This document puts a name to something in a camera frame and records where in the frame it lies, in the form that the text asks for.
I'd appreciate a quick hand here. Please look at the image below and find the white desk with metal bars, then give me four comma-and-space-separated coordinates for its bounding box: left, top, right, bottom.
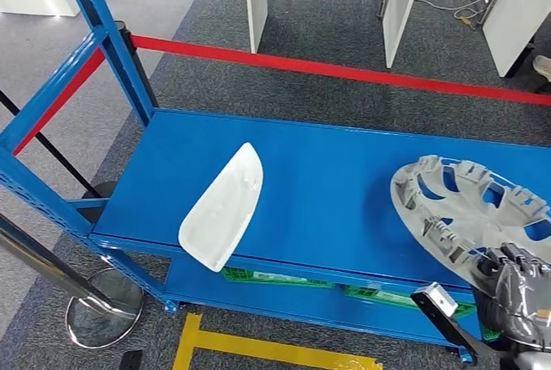
242, 0, 430, 70

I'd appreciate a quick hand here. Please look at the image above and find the yellow floor tape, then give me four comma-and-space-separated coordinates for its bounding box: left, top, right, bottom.
171, 312, 384, 370

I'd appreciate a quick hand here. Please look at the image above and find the red barrier belt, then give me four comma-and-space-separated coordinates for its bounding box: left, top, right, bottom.
130, 34, 551, 108
11, 46, 106, 157

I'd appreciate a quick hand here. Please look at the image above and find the thin black stand, round base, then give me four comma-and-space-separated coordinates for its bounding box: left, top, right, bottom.
0, 89, 118, 226

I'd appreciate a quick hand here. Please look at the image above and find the blue metal shelf rack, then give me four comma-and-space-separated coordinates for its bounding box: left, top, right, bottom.
0, 0, 551, 366

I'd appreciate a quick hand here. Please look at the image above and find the person's pale shoe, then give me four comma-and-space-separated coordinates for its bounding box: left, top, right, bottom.
531, 53, 551, 83

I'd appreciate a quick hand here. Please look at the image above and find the white plastic cover part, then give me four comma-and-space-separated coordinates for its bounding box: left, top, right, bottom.
178, 142, 264, 274

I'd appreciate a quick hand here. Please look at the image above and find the white floor cable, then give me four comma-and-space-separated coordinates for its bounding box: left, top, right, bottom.
413, 0, 488, 22

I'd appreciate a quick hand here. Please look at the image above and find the chrome stanchion with round base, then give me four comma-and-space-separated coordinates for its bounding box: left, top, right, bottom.
0, 213, 145, 351

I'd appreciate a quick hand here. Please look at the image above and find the black stanchion post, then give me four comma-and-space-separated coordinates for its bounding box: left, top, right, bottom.
115, 19, 159, 109

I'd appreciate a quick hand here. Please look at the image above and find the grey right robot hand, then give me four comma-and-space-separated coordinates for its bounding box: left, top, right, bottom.
471, 242, 551, 351

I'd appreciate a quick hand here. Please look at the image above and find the white desk with metal frame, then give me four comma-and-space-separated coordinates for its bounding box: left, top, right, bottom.
463, 0, 551, 78

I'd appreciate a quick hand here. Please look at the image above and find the grey plastic wheel hubcap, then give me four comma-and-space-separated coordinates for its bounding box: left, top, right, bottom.
390, 154, 551, 292

